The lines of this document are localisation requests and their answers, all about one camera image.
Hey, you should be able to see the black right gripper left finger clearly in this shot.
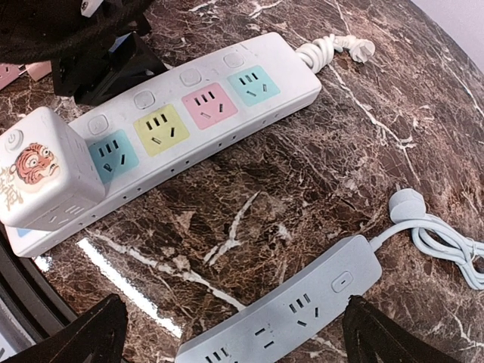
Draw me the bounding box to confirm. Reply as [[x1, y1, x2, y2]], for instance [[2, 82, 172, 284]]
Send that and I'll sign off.
[[1, 293, 128, 362]]

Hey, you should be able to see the pink cube socket adapter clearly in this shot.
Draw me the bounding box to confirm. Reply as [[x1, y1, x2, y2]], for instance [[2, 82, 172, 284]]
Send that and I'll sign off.
[[0, 64, 22, 90]]

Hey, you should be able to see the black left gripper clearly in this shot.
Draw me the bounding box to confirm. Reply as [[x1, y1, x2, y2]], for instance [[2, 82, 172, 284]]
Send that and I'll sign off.
[[1, 1, 167, 106]]

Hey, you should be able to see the white cube socket adapter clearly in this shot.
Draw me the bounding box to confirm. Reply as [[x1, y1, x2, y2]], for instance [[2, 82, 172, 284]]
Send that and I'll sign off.
[[1, 107, 106, 231]]

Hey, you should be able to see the light blue power strip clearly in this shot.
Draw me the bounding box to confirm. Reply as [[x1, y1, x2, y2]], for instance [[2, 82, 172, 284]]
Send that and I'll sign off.
[[175, 188, 483, 362]]

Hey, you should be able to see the small pink charger plug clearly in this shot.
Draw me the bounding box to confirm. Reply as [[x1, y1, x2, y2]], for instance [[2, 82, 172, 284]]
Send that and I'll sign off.
[[26, 61, 51, 82]]

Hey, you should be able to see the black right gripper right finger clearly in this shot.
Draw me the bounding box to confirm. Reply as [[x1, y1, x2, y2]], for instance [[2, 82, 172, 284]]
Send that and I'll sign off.
[[343, 295, 457, 362]]

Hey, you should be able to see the white multicolour power strip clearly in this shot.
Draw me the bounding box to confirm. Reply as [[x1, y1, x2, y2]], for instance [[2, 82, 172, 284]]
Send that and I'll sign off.
[[2, 33, 375, 257]]

